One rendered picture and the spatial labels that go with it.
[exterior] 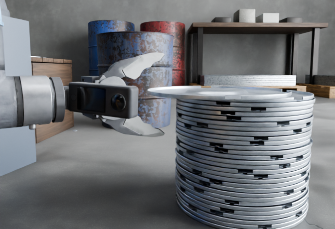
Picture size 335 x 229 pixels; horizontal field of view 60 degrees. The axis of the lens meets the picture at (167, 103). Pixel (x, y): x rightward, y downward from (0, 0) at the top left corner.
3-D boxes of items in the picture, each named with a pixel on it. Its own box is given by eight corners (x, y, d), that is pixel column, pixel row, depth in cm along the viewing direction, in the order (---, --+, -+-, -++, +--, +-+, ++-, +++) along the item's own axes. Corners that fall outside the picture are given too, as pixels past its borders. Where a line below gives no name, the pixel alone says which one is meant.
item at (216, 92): (261, 88, 75) (261, 85, 75) (322, 100, 47) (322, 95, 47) (149, 88, 75) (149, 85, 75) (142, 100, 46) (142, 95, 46)
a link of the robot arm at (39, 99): (22, 76, 39) (25, 135, 40) (57, 75, 42) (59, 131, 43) (16, 75, 45) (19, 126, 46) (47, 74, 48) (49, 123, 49)
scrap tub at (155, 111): (172, 117, 184) (172, 40, 179) (175, 131, 143) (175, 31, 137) (106, 117, 184) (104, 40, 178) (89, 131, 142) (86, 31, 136)
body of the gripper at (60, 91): (111, 74, 55) (44, 74, 49) (131, 74, 48) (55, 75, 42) (112, 113, 56) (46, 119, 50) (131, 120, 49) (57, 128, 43)
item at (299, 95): (242, 89, 84) (242, 86, 84) (344, 97, 59) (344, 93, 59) (153, 93, 70) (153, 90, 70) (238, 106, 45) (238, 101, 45)
